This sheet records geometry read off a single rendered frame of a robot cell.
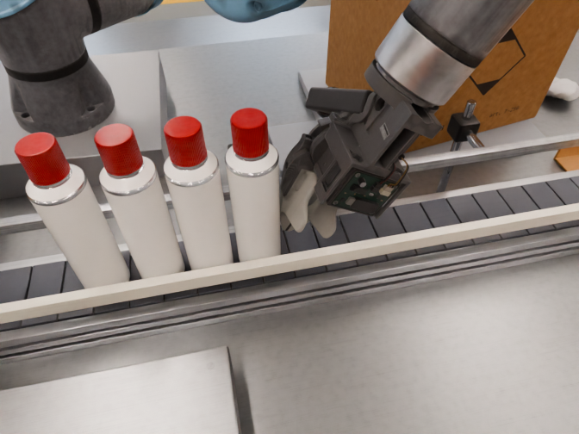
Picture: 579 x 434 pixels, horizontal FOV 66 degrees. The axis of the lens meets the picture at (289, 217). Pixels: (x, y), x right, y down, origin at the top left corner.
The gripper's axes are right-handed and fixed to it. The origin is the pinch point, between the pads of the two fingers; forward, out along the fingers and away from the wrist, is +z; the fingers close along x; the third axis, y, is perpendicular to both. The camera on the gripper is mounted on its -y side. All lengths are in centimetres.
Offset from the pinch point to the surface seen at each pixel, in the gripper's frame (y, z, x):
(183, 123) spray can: 0.5, -8.2, -15.8
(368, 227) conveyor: -0.8, -0.6, 11.9
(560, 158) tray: -12, -16, 47
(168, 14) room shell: -279, 92, 27
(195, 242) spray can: 3.2, 3.6, -10.4
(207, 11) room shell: -277, 79, 49
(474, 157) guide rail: -2.8, -14.0, 19.7
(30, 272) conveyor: -2.7, 20.3, -24.1
